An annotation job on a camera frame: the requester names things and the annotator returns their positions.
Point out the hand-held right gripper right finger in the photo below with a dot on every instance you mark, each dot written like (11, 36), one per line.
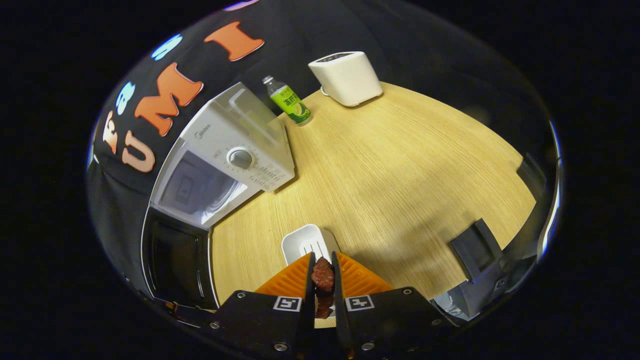
(340, 320)

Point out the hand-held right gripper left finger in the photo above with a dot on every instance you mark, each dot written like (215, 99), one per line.
(308, 320)

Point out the brown meat piece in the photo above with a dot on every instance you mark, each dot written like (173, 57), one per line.
(322, 277)

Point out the cream toaster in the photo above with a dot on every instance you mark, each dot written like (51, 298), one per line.
(345, 77)

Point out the green label drink bottle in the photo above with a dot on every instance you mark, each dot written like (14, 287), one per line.
(290, 102)

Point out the dark grey bracket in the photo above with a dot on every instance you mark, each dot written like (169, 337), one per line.
(475, 250)
(531, 175)

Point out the white food tray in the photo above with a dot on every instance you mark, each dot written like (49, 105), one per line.
(307, 240)

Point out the white microwave oven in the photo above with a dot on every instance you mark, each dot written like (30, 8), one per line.
(235, 135)

